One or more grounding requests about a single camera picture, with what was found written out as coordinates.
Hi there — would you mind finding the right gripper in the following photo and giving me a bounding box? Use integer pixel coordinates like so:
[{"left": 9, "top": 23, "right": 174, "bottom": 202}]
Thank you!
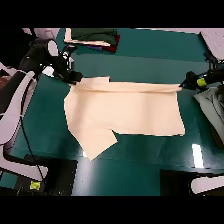
[{"left": 181, "top": 70, "right": 201, "bottom": 91}]

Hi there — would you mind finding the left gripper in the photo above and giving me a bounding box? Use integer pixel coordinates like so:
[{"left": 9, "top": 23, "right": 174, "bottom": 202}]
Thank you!
[{"left": 61, "top": 69, "right": 84, "bottom": 85}]

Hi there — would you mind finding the cream T-shirt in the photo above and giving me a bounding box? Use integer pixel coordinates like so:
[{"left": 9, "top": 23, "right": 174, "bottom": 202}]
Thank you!
[{"left": 63, "top": 76, "right": 186, "bottom": 162}]

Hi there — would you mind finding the grey garment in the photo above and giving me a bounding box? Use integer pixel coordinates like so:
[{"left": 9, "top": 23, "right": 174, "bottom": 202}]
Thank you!
[{"left": 193, "top": 86, "right": 224, "bottom": 148}]

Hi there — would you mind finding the dark blue garment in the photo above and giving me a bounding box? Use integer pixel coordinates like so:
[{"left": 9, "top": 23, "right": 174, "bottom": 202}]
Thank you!
[{"left": 84, "top": 44, "right": 103, "bottom": 52}]

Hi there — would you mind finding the cream garment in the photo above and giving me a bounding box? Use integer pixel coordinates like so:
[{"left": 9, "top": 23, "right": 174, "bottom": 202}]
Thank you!
[{"left": 63, "top": 28, "right": 111, "bottom": 47}]

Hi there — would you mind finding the white garment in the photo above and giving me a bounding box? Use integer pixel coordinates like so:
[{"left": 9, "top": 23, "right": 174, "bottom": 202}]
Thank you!
[{"left": 199, "top": 29, "right": 224, "bottom": 61}]

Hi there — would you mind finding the dark green garment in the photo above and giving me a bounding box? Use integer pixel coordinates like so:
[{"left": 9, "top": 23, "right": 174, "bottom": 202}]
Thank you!
[{"left": 70, "top": 28, "right": 120, "bottom": 46}]

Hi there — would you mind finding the black cable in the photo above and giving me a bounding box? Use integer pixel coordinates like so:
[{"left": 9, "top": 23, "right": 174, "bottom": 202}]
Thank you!
[{"left": 19, "top": 114, "right": 46, "bottom": 183}]

